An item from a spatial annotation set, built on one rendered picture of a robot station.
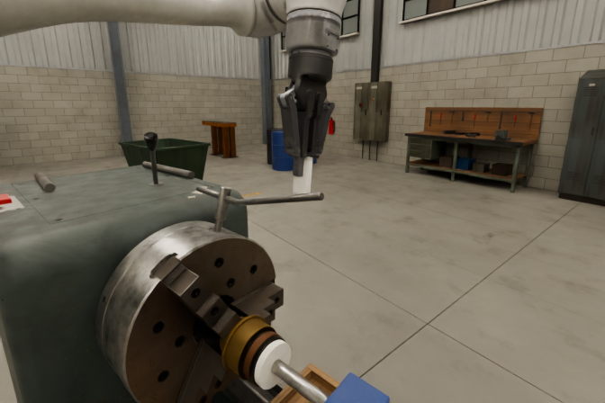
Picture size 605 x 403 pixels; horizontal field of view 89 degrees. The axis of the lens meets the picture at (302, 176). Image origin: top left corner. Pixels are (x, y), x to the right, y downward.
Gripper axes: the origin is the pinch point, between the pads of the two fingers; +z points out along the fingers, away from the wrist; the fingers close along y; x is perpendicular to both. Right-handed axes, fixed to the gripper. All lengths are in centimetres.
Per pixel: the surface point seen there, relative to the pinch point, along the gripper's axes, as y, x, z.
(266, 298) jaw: -1.3, 5.7, 25.0
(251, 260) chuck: -2.3, 9.7, 18.3
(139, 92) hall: 358, 957, -90
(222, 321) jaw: -13.9, 2.6, 22.8
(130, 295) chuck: -23.4, 13.5, 19.3
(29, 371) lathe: -34, 25, 33
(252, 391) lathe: -0.7, 9.0, 48.4
